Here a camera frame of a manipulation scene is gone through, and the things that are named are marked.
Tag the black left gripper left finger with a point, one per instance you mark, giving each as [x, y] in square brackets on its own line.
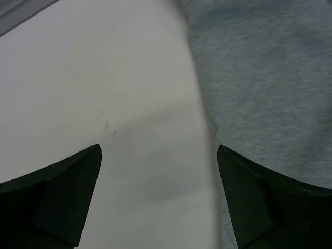
[48, 207]

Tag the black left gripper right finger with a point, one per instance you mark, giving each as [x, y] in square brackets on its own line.
[270, 210]

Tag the grey zip jacket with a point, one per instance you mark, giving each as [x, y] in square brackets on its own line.
[264, 72]

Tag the aluminium table edge rail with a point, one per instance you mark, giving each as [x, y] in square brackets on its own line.
[15, 12]

